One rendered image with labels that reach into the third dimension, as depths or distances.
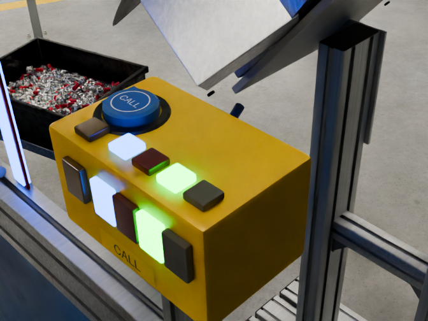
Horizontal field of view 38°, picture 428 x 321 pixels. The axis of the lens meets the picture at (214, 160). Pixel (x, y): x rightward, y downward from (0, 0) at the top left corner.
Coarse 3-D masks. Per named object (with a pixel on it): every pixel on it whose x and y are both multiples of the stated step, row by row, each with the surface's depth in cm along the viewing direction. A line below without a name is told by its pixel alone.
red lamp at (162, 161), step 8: (144, 152) 40; (152, 152) 40; (160, 152) 40; (136, 160) 39; (144, 160) 39; (152, 160) 39; (160, 160) 39; (168, 160) 39; (144, 168) 38; (152, 168) 38; (160, 168) 39
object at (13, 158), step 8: (0, 96) 64; (0, 104) 65; (0, 112) 66; (0, 120) 67; (8, 120) 66; (8, 128) 66; (8, 136) 67; (8, 144) 68; (8, 152) 70; (16, 152) 68; (16, 160) 69; (16, 168) 70; (16, 176) 71; (24, 184) 71
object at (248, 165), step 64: (64, 128) 43; (128, 128) 42; (192, 128) 43; (256, 128) 43; (64, 192) 47; (128, 192) 39; (256, 192) 37; (128, 256) 43; (192, 256) 36; (256, 256) 40
